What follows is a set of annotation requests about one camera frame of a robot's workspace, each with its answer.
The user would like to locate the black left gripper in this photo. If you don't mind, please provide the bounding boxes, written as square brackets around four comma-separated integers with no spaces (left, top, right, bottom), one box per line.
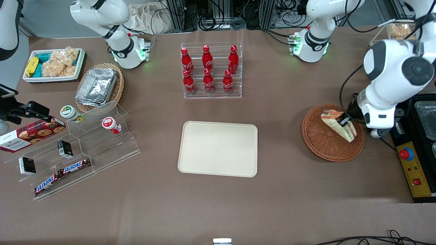
[338,93,368,128]

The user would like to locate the red lid cup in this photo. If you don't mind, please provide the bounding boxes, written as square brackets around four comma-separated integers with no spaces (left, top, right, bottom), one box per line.
[102,117,122,134]

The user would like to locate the white power strip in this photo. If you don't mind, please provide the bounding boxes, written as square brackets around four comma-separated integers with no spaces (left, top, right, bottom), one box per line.
[272,10,309,28]

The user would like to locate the small black box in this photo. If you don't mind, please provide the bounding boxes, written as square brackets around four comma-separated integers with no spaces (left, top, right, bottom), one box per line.
[57,140,73,159]
[18,157,36,176]

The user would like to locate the aluminium frame post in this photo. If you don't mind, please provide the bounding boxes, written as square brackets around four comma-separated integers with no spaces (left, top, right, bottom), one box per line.
[167,0,186,33]
[261,0,275,29]

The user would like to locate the black floor cables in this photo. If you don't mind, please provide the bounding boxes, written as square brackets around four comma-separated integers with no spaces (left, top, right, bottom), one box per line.
[313,230,436,245]

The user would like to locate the clear bag of rice crackers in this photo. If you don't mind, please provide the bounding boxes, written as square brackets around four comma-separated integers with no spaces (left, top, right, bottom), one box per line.
[42,60,76,77]
[51,47,79,65]

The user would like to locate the clear acrylic step display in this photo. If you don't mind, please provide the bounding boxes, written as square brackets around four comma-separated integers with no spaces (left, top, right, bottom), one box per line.
[0,100,141,201]

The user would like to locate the yellow snack packet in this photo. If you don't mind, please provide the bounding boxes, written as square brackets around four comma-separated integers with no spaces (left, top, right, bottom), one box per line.
[26,57,39,77]

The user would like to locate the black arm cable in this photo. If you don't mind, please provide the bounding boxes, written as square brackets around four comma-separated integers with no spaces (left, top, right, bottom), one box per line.
[339,64,364,118]

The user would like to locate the red tartan cookie box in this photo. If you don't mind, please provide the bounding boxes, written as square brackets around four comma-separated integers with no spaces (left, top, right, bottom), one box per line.
[0,116,66,153]

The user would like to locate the white rectangular snack bin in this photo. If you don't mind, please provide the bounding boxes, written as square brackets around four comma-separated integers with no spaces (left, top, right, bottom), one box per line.
[22,48,87,83]

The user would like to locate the black power cable with plug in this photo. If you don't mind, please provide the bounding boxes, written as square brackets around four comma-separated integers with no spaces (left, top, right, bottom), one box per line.
[379,135,398,152]

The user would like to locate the triangle sandwich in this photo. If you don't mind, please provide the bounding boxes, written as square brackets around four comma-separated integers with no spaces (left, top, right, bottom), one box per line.
[321,109,357,143]

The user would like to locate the oval light wicker basket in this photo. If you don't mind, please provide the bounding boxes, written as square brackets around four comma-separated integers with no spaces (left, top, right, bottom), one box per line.
[75,63,125,113]

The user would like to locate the black sealer machine yellow panel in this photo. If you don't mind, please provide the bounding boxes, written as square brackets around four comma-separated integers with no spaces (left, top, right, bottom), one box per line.
[389,94,436,203]

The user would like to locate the white cloth bag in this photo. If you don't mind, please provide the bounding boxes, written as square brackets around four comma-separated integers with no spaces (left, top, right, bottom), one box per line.
[128,3,179,34]

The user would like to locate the green lid cup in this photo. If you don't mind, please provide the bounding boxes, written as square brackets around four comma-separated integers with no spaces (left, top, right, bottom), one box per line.
[60,105,84,124]

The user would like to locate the white wire basket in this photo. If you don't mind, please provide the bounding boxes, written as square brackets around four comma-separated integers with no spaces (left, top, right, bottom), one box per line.
[370,19,420,47]

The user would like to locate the cream plastic serving tray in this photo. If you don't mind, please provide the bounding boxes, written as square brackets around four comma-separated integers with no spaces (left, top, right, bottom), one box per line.
[177,121,258,178]

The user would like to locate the clear acrylic bottle rack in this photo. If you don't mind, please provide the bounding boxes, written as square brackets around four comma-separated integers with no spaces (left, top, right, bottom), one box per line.
[181,42,243,99]

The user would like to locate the snickers chocolate bar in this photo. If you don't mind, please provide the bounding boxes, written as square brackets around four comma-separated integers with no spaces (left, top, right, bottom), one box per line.
[34,171,63,196]
[61,158,92,175]

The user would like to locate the steel tray in machine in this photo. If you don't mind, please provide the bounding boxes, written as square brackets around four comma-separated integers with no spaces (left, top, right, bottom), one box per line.
[414,101,436,141]

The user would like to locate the black cable bundle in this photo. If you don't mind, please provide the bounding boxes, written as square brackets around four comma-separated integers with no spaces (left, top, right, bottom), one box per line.
[198,0,246,31]

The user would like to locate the aluminium foil container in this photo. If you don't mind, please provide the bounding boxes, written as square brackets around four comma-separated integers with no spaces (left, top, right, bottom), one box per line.
[78,67,118,102]
[76,95,109,107]

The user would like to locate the red cola bottle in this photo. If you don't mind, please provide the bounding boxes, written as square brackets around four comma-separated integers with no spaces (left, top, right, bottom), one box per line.
[202,45,214,72]
[203,68,215,94]
[228,45,239,75]
[183,69,196,95]
[222,69,234,94]
[181,47,194,75]

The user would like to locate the round brown wicker basket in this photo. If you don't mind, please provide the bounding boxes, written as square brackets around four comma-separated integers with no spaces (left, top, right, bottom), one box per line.
[302,104,365,162]

